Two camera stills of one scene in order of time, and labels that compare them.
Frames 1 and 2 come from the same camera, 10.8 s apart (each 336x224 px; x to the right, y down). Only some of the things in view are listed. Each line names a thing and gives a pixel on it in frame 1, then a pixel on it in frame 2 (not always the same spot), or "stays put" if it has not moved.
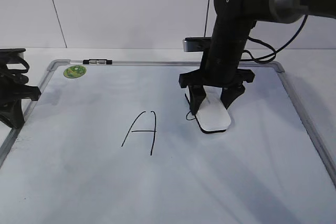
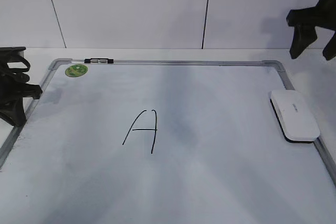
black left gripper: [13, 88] stays put
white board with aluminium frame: [112, 144] stays put
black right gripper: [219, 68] → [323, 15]
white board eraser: [212, 116] → [295, 117]
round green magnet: [74, 71] stays put
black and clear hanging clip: [97, 61] stays put
